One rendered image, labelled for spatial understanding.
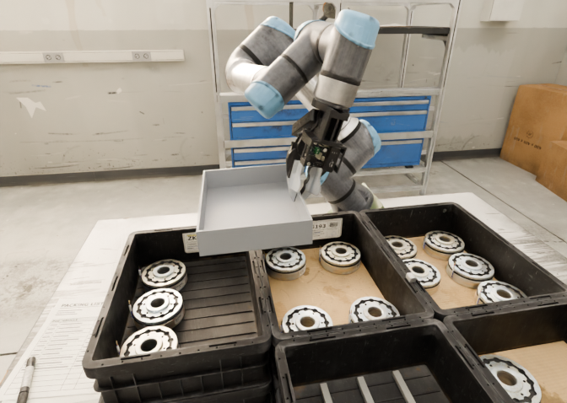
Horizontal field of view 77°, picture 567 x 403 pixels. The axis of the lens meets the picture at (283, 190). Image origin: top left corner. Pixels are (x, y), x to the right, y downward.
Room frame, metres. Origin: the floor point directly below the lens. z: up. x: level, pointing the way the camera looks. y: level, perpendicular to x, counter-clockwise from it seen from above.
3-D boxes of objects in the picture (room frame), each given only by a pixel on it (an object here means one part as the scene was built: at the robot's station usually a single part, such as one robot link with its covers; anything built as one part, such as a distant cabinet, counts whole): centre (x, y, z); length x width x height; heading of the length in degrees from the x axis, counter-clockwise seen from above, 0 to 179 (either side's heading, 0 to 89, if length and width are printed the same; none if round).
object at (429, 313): (0.65, -0.09, 0.92); 0.40 x 0.30 x 0.02; 11
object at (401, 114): (2.68, -0.76, 0.60); 0.72 x 0.03 x 0.56; 99
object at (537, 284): (0.70, -0.39, 0.87); 0.40 x 0.30 x 0.11; 11
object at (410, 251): (0.80, -0.30, 0.86); 0.10 x 0.10 x 0.01
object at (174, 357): (0.59, 0.20, 0.92); 0.40 x 0.30 x 0.02; 11
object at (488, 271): (0.72, -0.46, 0.86); 0.10 x 0.10 x 0.01
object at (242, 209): (0.66, 0.07, 1.07); 0.27 x 0.20 x 0.05; 9
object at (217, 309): (0.59, 0.20, 0.87); 0.40 x 0.30 x 0.11; 11
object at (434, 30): (2.89, -0.58, 1.32); 1.20 x 0.45 x 0.06; 99
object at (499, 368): (0.41, -0.38, 0.86); 0.05 x 0.05 x 0.01
